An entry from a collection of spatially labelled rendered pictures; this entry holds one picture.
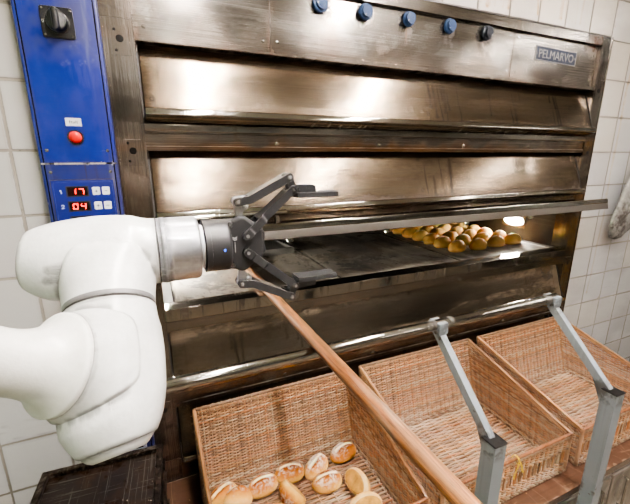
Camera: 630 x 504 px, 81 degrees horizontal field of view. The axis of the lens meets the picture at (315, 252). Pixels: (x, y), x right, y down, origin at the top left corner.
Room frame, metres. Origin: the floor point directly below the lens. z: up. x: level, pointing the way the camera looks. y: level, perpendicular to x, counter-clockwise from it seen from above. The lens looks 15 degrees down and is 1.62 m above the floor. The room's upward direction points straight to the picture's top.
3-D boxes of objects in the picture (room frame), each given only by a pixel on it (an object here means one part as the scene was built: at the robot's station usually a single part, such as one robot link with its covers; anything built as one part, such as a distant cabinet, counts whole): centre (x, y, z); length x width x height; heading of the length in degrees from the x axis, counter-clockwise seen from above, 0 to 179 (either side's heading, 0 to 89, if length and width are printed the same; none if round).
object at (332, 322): (1.37, -0.38, 1.02); 1.79 x 0.11 x 0.19; 114
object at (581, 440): (1.37, -1.05, 0.72); 0.56 x 0.49 x 0.28; 114
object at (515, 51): (1.39, -0.37, 1.99); 1.80 x 0.08 x 0.21; 114
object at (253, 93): (1.37, -0.38, 1.80); 1.79 x 0.11 x 0.19; 114
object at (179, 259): (0.51, 0.19, 1.49); 0.09 x 0.06 x 0.09; 24
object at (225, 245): (0.54, 0.12, 1.49); 0.09 x 0.07 x 0.08; 114
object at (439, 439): (1.13, -0.51, 0.72); 0.56 x 0.49 x 0.28; 114
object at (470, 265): (1.39, -0.37, 1.16); 1.80 x 0.06 x 0.04; 114
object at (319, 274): (0.59, 0.00, 1.42); 0.07 x 0.03 x 0.01; 114
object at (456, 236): (2.01, -0.74, 1.21); 0.61 x 0.48 x 0.06; 24
